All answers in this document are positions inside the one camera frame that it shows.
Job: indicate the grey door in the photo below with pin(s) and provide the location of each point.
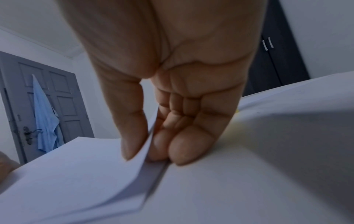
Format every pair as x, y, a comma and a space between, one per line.
61, 96

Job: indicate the black wardrobe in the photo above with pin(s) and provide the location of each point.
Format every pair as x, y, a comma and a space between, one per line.
276, 57

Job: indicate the single white paper sheet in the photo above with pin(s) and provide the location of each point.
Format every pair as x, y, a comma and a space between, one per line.
249, 175
72, 183

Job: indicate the person's right hand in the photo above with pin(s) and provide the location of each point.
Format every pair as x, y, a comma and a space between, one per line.
182, 48

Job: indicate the blue hanging cloth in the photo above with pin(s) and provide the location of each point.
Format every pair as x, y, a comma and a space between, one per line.
45, 120

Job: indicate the person's left hand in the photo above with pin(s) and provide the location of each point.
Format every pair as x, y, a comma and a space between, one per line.
6, 166

